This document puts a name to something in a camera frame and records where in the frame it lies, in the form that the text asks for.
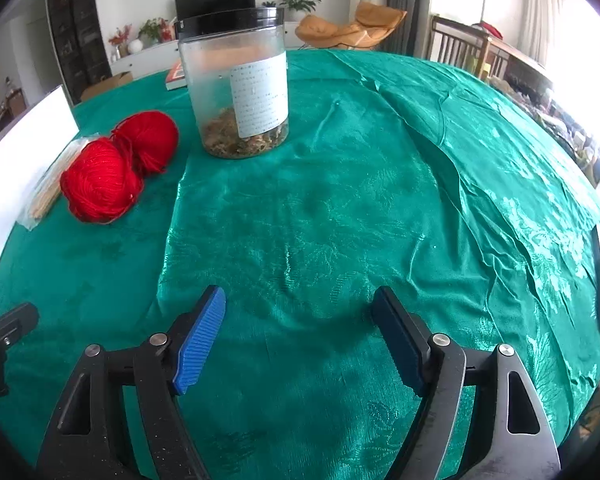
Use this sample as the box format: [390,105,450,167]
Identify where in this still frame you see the red yarn ball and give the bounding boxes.
[60,137,145,225]
[111,111,180,177]

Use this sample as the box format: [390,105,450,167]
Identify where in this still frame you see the white board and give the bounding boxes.
[0,85,81,271]

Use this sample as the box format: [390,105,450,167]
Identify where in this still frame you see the white television cabinet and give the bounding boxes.
[110,40,181,81]

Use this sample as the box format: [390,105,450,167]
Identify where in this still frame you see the cardboard box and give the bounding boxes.
[80,71,133,103]

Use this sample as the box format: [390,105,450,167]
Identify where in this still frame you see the potted plant with red flowers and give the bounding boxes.
[139,17,176,46]

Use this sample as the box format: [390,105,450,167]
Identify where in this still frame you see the cluttered pile of household goods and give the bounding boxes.
[500,70,600,191]

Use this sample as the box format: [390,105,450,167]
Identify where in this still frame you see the green satin tablecloth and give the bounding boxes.
[0,49,600,480]

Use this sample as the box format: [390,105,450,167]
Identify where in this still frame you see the orange cover book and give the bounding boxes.
[165,58,188,92]

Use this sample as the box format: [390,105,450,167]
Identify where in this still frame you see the wooden slat chair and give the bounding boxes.
[485,37,553,93]
[427,15,491,78]

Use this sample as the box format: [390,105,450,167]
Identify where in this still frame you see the red flower branches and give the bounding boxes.
[108,24,132,58]

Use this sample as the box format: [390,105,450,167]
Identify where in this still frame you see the orange lounge chair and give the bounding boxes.
[295,1,408,52]

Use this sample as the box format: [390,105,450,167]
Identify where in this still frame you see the dark display cabinet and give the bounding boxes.
[45,0,113,106]

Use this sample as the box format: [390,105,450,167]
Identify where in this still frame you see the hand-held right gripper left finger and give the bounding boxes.
[36,285,227,480]

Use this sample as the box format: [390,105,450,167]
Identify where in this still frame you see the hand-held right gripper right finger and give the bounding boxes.
[371,286,563,480]

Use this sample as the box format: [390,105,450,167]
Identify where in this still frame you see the large green potted plant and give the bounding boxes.
[279,0,322,22]

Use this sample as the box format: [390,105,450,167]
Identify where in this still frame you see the clear plastic jar black lid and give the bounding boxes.
[174,6,290,160]

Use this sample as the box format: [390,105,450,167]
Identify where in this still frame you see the grey curtain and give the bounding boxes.
[387,0,433,56]

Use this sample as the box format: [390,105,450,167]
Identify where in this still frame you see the clear plastic bag of sticks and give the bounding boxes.
[17,135,101,231]

